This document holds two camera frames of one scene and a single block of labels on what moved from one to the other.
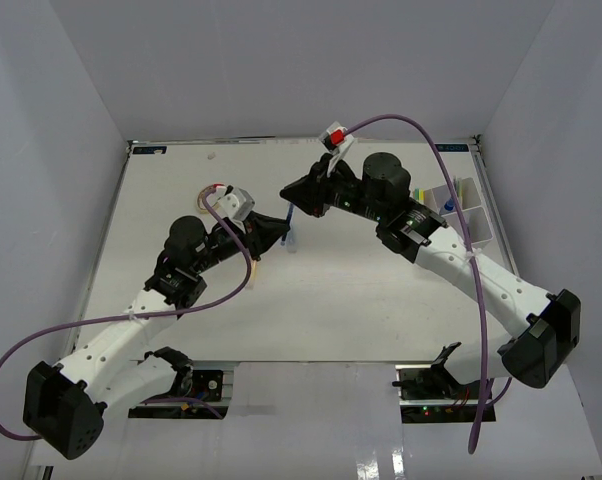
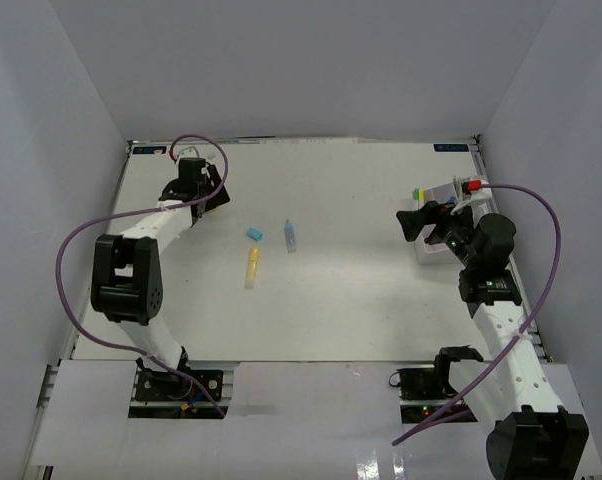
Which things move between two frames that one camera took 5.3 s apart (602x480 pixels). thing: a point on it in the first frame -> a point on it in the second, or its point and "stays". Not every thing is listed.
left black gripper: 260,232 -> 219,199
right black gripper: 311,193 -> 413,222
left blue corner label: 149,150 stays
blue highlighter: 291,242 stays
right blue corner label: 452,147 stays
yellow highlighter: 253,275 stays
